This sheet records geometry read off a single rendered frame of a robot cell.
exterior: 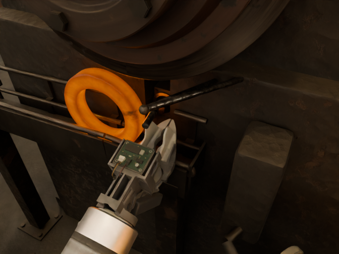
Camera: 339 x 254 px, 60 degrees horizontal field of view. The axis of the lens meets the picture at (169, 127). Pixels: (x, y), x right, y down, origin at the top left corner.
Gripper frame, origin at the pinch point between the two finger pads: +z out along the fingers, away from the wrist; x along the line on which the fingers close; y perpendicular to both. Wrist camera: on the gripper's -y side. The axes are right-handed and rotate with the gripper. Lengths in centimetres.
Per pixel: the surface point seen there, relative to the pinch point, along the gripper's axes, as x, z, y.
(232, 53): -11.6, 1.5, 21.5
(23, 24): 39.6, 8.1, 9.9
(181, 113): -1.1, 3.6, 0.3
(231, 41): -11.3, 1.9, 23.0
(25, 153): 97, 0, -79
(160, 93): 6.0, 7.7, -0.9
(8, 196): 83, -23, -71
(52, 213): 58, -21, -71
